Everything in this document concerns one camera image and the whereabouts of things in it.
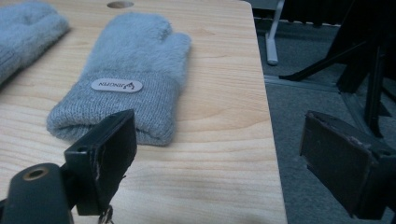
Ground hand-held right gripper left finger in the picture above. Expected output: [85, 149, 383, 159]
[64, 108, 138, 217]

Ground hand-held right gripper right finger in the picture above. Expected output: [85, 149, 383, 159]
[299, 110, 396, 220]

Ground grey knitted mitten with label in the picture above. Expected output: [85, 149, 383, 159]
[46, 11, 192, 147]

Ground black tripod stand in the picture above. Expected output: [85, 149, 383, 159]
[278, 0, 396, 139]

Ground white metal stand leg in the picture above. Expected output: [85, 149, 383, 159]
[264, 0, 286, 66]

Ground grey fuzzy mitten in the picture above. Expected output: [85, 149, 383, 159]
[0, 1, 70, 87]

